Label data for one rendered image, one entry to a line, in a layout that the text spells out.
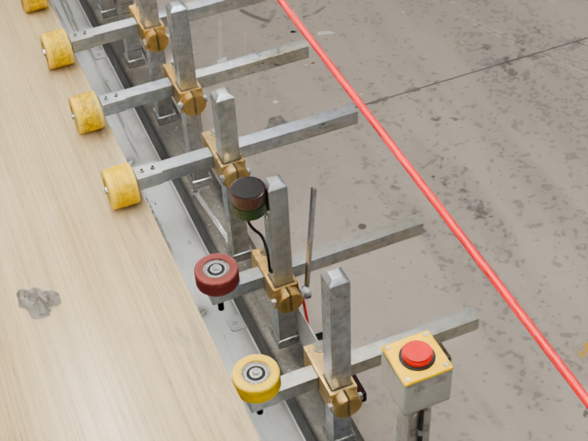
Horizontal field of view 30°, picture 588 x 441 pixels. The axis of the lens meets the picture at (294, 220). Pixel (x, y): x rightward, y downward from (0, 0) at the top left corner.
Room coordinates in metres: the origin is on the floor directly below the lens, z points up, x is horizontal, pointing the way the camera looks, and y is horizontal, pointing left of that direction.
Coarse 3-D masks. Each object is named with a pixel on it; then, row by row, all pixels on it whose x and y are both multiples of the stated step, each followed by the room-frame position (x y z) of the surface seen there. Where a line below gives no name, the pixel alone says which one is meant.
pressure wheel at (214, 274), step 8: (208, 256) 1.40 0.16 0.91; (216, 256) 1.40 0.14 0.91; (224, 256) 1.40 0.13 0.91; (200, 264) 1.38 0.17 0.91; (208, 264) 1.38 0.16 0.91; (216, 264) 1.37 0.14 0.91; (224, 264) 1.38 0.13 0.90; (232, 264) 1.37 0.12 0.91; (200, 272) 1.36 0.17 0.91; (208, 272) 1.36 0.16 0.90; (216, 272) 1.36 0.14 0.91; (224, 272) 1.36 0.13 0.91; (232, 272) 1.35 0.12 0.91; (200, 280) 1.34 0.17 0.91; (208, 280) 1.34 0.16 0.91; (216, 280) 1.34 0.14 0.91; (224, 280) 1.34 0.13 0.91; (232, 280) 1.34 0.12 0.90; (200, 288) 1.34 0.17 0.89; (208, 288) 1.33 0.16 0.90; (216, 288) 1.33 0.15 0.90; (224, 288) 1.33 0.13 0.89; (232, 288) 1.34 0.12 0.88; (216, 296) 1.33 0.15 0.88
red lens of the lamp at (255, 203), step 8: (248, 176) 1.38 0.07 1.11; (232, 184) 1.36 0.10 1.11; (264, 192) 1.34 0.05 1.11; (232, 200) 1.34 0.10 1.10; (240, 200) 1.32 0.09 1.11; (248, 200) 1.32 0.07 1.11; (256, 200) 1.33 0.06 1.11; (264, 200) 1.34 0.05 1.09; (240, 208) 1.32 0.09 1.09; (248, 208) 1.32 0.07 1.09
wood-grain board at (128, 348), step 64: (0, 0) 2.31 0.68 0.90; (0, 64) 2.05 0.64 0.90; (0, 128) 1.82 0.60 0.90; (64, 128) 1.80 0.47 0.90; (0, 192) 1.61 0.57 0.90; (64, 192) 1.60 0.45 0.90; (0, 256) 1.43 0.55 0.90; (64, 256) 1.43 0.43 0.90; (128, 256) 1.42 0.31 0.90; (0, 320) 1.28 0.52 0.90; (64, 320) 1.27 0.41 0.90; (128, 320) 1.26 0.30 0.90; (192, 320) 1.25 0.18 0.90; (0, 384) 1.14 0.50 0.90; (64, 384) 1.13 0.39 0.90; (128, 384) 1.12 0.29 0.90; (192, 384) 1.11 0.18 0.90
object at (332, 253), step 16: (384, 224) 1.50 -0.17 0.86; (400, 224) 1.50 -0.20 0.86; (416, 224) 1.50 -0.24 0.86; (352, 240) 1.46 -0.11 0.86; (368, 240) 1.46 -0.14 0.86; (384, 240) 1.47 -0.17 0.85; (400, 240) 1.48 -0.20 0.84; (304, 256) 1.43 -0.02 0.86; (320, 256) 1.43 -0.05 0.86; (336, 256) 1.43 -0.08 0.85; (352, 256) 1.45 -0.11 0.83; (240, 272) 1.40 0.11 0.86; (256, 272) 1.39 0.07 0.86; (304, 272) 1.41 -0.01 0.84; (240, 288) 1.37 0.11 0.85; (256, 288) 1.38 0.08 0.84
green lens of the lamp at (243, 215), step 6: (264, 204) 1.34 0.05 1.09; (234, 210) 1.33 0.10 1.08; (240, 210) 1.33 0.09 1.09; (252, 210) 1.32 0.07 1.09; (258, 210) 1.33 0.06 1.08; (264, 210) 1.34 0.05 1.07; (234, 216) 1.33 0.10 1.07; (240, 216) 1.33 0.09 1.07; (246, 216) 1.32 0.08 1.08; (252, 216) 1.32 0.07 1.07; (258, 216) 1.33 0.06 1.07
